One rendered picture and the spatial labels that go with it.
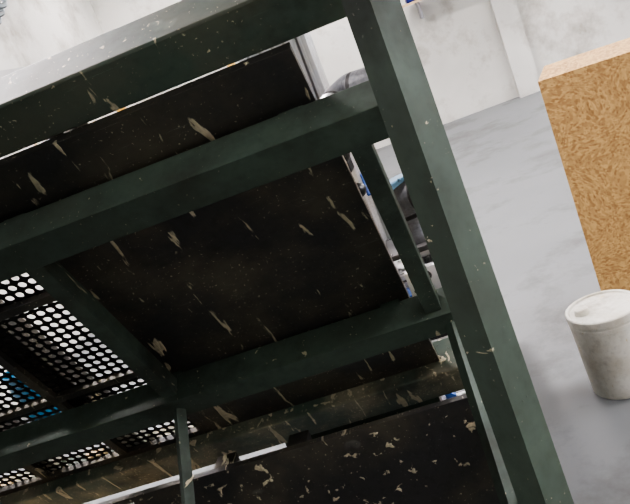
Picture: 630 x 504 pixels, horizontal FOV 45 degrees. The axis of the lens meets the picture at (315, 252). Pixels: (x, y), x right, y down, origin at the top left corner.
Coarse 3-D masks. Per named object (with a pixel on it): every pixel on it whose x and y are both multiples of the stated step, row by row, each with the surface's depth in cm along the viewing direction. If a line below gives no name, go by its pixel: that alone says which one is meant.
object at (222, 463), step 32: (416, 416) 198; (448, 416) 197; (288, 448) 205; (320, 448) 203; (352, 448) 202; (384, 448) 201; (416, 448) 201; (448, 448) 200; (480, 448) 199; (224, 480) 209; (256, 480) 208; (288, 480) 207; (320, 480) 206; (352, 480) 205; (384, 480) 204; (416, 480) 204; (448, 480) 203; (480, 480) 202
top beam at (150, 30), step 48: (192, 0) 133; (240, 0) 127; (288, 0) 127; (336, 0) 128; (96, 48) 135; (144, 48) 130; (192, 48) 131; (240, 48) 132; (0, 96) 137; (48, 96) 135; (96, 96) 136; (144, 96) 137; (0, 144) 141
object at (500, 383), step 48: (384, 0) 81; (384, 48) 80; (384, 96) 83; (432, 96) 83; (432, 144) 82; (432, 192) 82; (432, 240) 85; (480, 240) 84; (480, 288) 83; (480, 336) 84; (480, 384) 87; (528, 384) 86; (480, 432) 167; (528, 432) 85; (192, 480) 185; (528, 480) 86
